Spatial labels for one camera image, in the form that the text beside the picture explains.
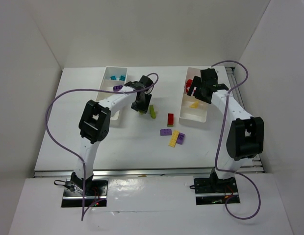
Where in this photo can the purple flat lego plate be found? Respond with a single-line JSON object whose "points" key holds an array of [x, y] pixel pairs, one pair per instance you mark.
{"points": [[165, 132]]}

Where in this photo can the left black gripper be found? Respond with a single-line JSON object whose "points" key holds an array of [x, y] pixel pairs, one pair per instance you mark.
{"points": [[141, 105]]}

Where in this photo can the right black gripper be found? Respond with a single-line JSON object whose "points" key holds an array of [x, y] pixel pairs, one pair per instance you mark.
{"points": [[199, 90]]}

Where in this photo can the purple rounded lego block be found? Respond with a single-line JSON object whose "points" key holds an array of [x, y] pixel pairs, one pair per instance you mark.
{"points": [[117, 88]]}

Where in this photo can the yellow long lego plate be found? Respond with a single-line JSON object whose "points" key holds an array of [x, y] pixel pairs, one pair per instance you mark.
{"points": [[174, 138]]}

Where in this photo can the purple square lego brick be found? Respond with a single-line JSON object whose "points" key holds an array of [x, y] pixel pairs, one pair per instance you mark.
{"points": [[180, 138]]}

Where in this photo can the left white divided container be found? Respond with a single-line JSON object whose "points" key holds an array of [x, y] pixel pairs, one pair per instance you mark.
{"points": [[107, 85]]}

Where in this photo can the yellow lego plate piece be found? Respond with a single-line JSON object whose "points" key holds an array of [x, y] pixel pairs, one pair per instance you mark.
{"points": [[194, 105]]}

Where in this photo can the aluminium rail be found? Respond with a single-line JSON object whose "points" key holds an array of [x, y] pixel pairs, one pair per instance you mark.
{"points": [[133, 172], [240, 98]]}

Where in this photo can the white divided container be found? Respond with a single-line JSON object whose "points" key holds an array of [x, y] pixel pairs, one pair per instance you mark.
{"points": [[107, 85], [193, 112]]}

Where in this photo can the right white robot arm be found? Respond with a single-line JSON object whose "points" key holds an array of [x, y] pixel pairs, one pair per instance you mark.
{"points": [[245, 135]]}

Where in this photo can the red slope lego brick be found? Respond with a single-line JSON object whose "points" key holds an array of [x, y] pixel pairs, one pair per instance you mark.
{"points": [[189, 81]]}

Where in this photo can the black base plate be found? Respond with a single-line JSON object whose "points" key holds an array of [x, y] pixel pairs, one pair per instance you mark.
{"points": [[72, 195], [214, 192]]}

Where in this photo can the right white divided container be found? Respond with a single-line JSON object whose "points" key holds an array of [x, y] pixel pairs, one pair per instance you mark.
{"points": [[193, 112]]}

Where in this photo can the aluminium right side rail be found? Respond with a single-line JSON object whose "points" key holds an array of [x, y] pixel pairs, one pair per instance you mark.
{"points": [[240, 98]]}

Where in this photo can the aluminium front rail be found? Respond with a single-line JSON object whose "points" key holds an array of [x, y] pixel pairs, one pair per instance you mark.
{"points": [[133, 172]]}

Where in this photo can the small cyan lego brick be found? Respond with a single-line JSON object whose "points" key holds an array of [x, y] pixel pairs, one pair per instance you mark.
{"points": [[122, 78]]}

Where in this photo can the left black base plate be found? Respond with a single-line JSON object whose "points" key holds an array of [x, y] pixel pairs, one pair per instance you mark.
{"points": [[72, 195]]}

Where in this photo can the red oval lego piece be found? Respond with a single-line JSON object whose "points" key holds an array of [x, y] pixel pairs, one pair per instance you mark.
{"points": [[187, 87]]}

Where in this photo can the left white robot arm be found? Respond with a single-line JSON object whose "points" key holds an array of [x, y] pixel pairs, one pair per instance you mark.
{"points": [[95, 122]]}

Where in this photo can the red tall lego brick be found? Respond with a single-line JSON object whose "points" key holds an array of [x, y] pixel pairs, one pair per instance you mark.
{"points": [[170, 120]]}

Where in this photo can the lime and white lego base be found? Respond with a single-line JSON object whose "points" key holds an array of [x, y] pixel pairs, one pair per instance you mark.
{"points": [[152, 112]]}

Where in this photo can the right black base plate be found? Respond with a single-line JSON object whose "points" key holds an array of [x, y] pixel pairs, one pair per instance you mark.
{"points": [[214, 192]]}

